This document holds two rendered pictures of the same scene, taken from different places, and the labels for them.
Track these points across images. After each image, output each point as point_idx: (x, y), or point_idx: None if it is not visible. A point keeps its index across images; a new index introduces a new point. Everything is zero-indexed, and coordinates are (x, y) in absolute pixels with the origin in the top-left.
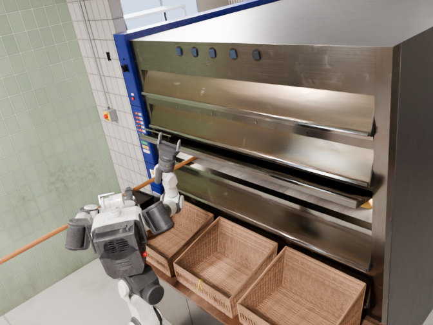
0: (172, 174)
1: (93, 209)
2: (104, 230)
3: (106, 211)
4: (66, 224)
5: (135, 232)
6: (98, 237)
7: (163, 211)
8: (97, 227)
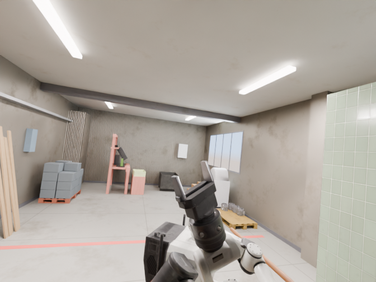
0: (197, 254)
1: (247, 249)
2: (175, 227)
3: (262, 275)
4: (267, 259)
5: (156, 248)
6: (168, 224)
7: (162, 272)
8: (185, 226)
